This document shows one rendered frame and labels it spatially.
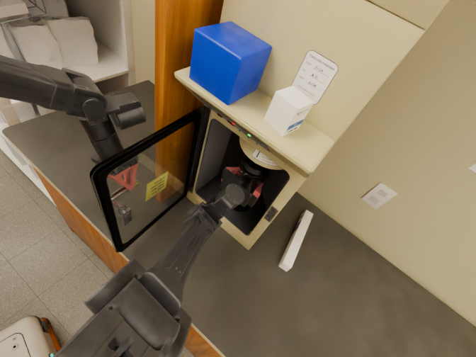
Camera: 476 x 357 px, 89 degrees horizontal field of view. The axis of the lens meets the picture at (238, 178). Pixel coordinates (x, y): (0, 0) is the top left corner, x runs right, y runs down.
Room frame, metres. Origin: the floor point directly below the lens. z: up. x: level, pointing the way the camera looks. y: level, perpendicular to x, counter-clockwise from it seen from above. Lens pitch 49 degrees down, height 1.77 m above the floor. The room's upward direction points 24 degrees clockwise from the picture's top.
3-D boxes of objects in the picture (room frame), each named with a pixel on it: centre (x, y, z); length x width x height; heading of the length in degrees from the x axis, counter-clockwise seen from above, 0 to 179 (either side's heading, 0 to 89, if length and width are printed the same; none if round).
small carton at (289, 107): (0.39, -0.03, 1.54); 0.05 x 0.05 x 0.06; 62
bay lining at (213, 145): (0.58, -0.03, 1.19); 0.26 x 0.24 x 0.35; 71
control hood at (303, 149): (0.41, 0.03, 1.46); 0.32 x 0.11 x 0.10; 71
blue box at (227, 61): (0.43, 0.10, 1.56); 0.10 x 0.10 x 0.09; 71
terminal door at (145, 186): (0.35, 0.20, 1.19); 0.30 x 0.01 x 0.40; 163
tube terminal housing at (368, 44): (0.58, -0.03, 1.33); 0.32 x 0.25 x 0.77; 71
